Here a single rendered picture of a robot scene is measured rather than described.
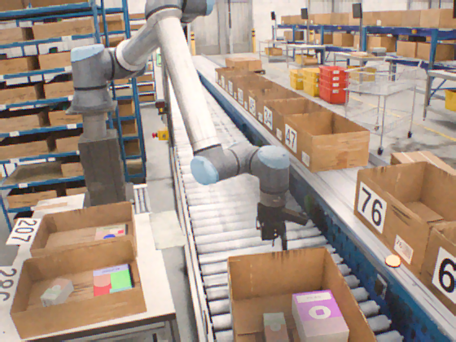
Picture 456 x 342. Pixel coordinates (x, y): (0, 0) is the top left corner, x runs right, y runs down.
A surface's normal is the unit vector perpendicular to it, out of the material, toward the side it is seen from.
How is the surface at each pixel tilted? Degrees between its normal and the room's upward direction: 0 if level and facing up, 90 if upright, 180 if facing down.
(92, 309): 91
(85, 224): 88
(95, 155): 90
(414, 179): 90
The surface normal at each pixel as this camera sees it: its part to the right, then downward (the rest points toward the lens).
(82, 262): 0.32, 0.34
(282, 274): 0.07, 0.38
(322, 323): -0.05, -0.92
